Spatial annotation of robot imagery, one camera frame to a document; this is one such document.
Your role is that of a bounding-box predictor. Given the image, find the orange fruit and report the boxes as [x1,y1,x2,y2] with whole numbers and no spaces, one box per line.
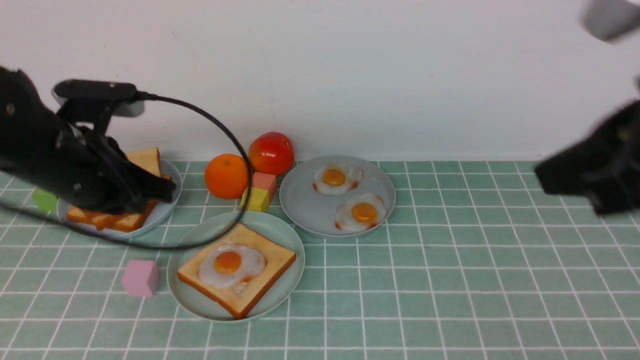
[204,153,249,199]

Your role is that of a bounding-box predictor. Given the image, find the red apple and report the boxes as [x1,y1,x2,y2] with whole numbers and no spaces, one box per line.
[248,131,295,177]

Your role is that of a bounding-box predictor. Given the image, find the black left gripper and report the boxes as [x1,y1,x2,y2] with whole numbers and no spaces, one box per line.
[1,67,177,215]

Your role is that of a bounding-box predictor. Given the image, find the grey bread plate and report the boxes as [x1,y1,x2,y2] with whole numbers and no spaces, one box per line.
[56,158,183,240]

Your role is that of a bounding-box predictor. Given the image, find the toast slice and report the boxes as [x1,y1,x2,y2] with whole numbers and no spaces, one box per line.
[91,200,159,233]
[176,224,297,320]
[126,146,163,178]
[66,206,110,227]

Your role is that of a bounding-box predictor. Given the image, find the salmon pink cube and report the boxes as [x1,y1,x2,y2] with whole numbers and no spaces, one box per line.
[252,171,277,203]

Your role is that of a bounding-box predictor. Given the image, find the fried egg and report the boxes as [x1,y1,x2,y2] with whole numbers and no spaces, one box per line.
[312,164,364,196]
[198,244,266,289]
[334,193,387,234]

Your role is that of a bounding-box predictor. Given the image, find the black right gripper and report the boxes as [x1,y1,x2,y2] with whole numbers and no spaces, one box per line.
[534,99,640,217]

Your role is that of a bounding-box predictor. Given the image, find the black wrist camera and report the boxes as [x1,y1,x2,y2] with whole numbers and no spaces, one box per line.
[51,79,146,123]

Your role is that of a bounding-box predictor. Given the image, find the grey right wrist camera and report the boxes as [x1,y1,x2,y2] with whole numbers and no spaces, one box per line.
[580,0,640,43]

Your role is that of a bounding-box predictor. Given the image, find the grey egg plate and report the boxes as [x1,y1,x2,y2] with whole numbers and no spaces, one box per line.
[279,154,397,239]

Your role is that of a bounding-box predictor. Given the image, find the green cube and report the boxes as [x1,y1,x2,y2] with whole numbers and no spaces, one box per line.
[32,187,58,213]

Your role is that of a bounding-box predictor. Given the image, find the yellow cube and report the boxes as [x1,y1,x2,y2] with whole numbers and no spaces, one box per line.
[240,187,271,213]

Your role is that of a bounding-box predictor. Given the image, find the black camera cable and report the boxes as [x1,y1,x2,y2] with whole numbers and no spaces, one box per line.
[0,91,252,251]

